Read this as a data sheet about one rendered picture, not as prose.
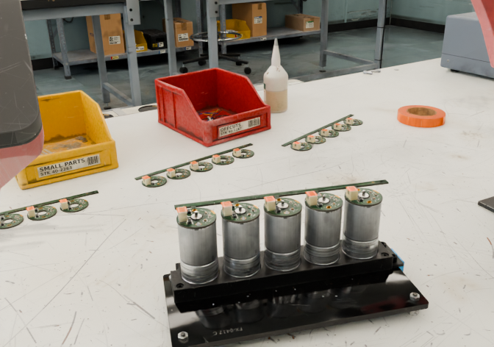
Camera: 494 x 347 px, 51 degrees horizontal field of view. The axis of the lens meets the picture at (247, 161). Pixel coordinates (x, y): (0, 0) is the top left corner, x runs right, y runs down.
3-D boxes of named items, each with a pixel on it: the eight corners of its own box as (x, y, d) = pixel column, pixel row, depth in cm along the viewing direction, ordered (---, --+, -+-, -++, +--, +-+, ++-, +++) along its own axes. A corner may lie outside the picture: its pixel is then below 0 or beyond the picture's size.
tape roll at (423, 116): (392, 123, 66) (393, 115, 66) (401, 111, 71) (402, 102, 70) (441, 130, 64) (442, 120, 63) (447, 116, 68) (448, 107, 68)
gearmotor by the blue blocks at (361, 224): (382, 266, 35) (389, 201, 33) (348, 272, 35) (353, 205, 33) (367, 248, 38) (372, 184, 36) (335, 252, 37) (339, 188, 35)
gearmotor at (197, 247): (222, 292, 33) (219, 223, 31) (184, 298, 33) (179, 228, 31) (215, 270, 35) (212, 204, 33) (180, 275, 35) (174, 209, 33)
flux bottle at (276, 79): (280, 104, 75) (281, 34, 71) (292, 111, 72) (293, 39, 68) (259, 108, 73) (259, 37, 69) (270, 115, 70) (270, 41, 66)
